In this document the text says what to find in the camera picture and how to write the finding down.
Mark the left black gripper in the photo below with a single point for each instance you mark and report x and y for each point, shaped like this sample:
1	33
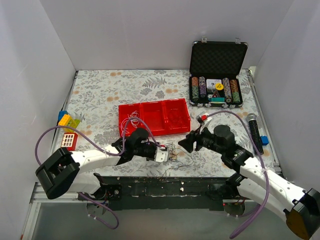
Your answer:
153	152

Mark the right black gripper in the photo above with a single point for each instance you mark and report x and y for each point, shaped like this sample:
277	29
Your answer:
198	139

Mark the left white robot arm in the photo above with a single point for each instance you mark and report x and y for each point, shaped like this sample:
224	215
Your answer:
64	171

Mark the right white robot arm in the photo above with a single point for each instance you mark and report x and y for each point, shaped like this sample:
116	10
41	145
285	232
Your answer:
299	208

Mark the red three-compartment tray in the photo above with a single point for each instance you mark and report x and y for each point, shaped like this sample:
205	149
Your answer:
165	117

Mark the floral table mat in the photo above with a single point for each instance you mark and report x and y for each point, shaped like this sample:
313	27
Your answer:
96	95

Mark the black microphone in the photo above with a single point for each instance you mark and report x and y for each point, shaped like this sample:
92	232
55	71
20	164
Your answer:
254	131

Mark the small blue block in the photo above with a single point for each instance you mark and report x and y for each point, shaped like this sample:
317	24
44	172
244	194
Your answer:
264	140

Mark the red white window brick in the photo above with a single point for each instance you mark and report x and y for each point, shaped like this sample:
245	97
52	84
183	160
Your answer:
69	141

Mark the black poker chip case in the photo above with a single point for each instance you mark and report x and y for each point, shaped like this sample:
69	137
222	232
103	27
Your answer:
214	73

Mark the yellow green toy brick house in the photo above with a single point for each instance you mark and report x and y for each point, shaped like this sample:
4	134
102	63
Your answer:
65	119

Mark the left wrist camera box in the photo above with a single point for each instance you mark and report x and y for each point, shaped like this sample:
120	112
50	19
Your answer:
161	156

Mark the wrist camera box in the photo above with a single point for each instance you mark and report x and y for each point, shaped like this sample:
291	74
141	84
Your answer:
204	120
161	156

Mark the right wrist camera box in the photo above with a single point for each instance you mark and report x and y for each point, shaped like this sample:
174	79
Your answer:
204	120

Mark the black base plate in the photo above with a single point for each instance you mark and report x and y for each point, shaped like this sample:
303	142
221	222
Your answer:
159	193

